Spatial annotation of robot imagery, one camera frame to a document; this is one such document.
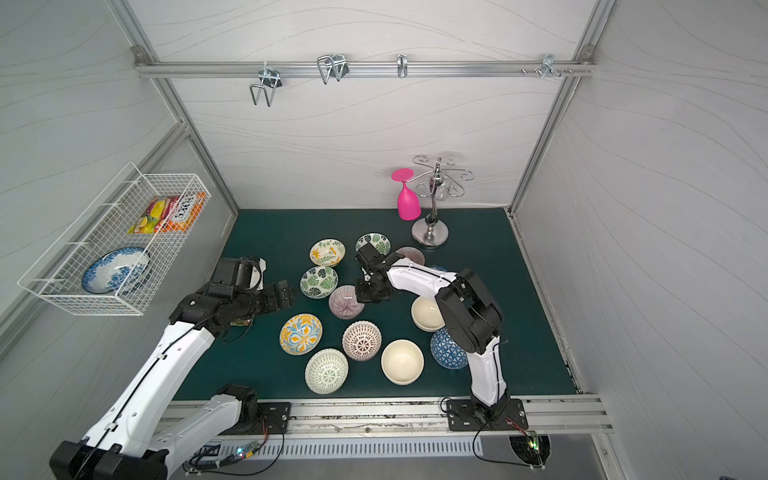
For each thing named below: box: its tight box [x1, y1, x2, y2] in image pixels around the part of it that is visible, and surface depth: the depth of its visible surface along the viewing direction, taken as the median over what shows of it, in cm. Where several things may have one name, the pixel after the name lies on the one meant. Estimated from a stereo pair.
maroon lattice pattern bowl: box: [342, 320, 382, 362], surface depth 86 cm
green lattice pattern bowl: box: [304, 348, 349, 395], surface depth 81 cm
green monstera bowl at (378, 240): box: [355, 232, 392, 256], surface depth 108 cm
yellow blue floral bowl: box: [279, 313, 323, 356], surface depth 88 cm
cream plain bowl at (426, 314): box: [411, 296, 446, 332], surface depth 90 cm
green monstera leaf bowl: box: [300, 266, 339, 299], surface depth 99 cm
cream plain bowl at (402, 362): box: [381, 339, 425, 386], surface depth 82 cm
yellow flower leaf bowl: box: [310, 238, 346, 267], surface depth 106 cm
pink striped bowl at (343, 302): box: [328, 284, 365, 320], surface depth 94 cm
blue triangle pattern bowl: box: [430, 327, 469, 369], surface depth 85 cm
